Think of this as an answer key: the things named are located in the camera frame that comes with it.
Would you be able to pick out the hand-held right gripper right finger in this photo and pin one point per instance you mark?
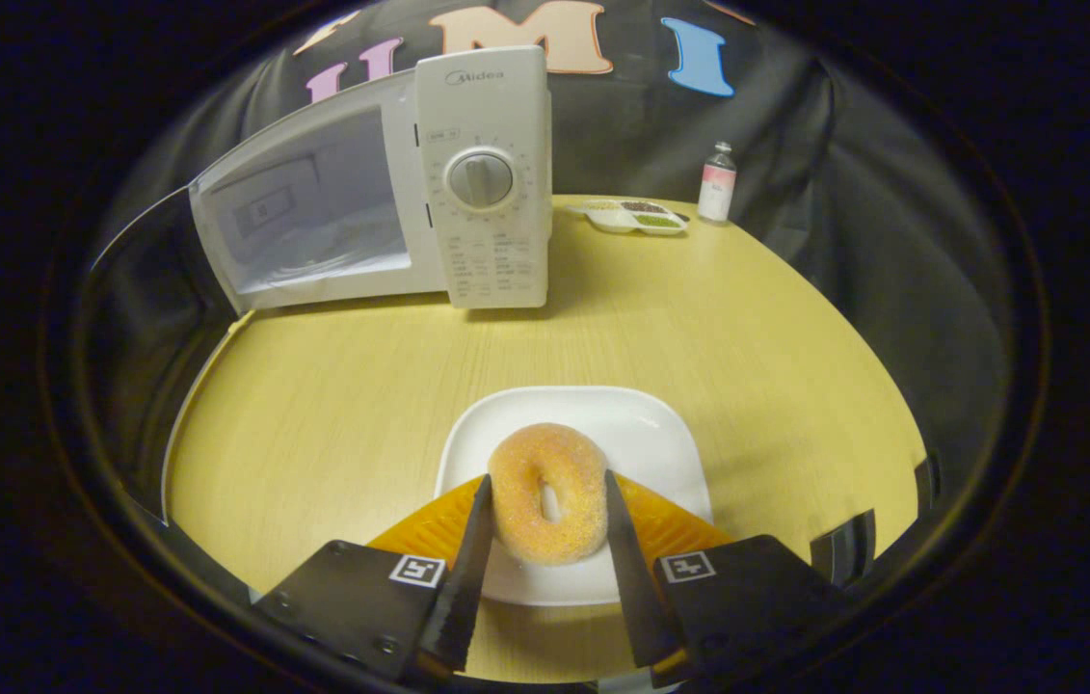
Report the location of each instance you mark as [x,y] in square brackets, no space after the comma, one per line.
[636,588]

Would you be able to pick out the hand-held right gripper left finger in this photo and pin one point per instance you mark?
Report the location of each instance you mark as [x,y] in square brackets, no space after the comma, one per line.
[463,588]

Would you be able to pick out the golden sugared doughnut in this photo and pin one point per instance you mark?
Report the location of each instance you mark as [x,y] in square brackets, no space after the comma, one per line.
[516,482]

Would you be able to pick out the white microwave oven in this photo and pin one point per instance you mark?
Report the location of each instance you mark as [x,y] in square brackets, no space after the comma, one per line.
[496,116]

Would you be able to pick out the white square plate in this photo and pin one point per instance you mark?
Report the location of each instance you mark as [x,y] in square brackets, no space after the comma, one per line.
[641,434]

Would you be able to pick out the black table edge clamp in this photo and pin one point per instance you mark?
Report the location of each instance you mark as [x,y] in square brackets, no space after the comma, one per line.
[928,482]
[843,547]

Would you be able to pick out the white divided condiment dish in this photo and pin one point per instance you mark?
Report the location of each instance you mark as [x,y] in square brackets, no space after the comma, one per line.
[631,217]

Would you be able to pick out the small pink label glass bottle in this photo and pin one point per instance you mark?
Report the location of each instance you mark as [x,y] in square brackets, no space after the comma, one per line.
[717,188]

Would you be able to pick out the black backdrop cloth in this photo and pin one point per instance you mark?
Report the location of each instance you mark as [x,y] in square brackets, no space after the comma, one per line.
[843,193]

